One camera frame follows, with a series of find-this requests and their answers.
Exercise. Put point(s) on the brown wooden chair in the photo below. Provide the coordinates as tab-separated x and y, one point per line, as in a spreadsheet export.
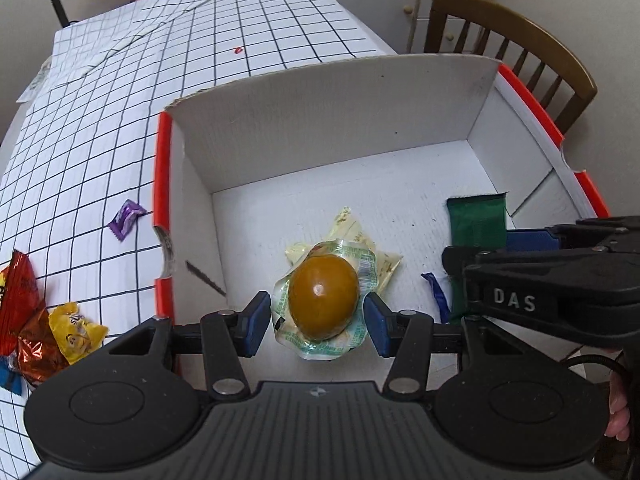
500	19

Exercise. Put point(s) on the green snack packet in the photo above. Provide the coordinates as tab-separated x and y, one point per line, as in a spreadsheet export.
475	220

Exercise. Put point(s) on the cream snack packet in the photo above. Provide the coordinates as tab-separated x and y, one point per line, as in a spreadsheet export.
350	230

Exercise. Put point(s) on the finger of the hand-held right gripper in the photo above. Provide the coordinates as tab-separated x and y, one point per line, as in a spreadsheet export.
530	239
454	260

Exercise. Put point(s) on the person's right hand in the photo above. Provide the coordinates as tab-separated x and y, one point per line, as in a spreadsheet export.
619	410

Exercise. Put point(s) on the white and red cardboard box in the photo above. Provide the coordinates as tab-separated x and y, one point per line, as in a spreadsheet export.
350	125

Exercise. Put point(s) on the grey cabinet with wooden top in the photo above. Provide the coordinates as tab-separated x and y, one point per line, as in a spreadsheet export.
380	5

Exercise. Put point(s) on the purple candy wrapper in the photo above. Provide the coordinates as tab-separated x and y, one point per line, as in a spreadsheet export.
126	219

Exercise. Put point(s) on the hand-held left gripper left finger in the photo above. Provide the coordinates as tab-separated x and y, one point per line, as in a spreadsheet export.
257	321

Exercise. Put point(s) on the red and yellow snack bag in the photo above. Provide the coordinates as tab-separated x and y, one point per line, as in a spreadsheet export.
17	300

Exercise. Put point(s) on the yellow snack packet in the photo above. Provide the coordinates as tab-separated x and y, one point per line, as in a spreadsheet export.
75	332

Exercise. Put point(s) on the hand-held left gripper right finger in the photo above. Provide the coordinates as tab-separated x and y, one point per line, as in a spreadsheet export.
376	331

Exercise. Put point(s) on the printed paper leaflet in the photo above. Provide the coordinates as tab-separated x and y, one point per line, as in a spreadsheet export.
36	82

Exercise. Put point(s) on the brown egg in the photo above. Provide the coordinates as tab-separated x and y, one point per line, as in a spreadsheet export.
322	297

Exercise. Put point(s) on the white checked tablecloth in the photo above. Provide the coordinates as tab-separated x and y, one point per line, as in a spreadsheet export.
200	60

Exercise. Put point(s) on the small blue wrapper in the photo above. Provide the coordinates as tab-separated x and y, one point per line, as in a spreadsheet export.
437	296

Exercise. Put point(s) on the orange-brown snack bag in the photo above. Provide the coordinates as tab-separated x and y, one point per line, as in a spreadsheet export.
40	355

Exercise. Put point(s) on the blue snack packet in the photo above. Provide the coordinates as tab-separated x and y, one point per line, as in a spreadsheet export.
9	379

